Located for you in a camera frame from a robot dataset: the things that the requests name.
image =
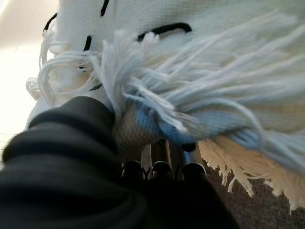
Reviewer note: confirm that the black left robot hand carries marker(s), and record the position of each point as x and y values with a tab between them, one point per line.
59	179

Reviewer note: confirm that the white fringed cushion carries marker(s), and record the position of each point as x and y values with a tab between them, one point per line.
202	71

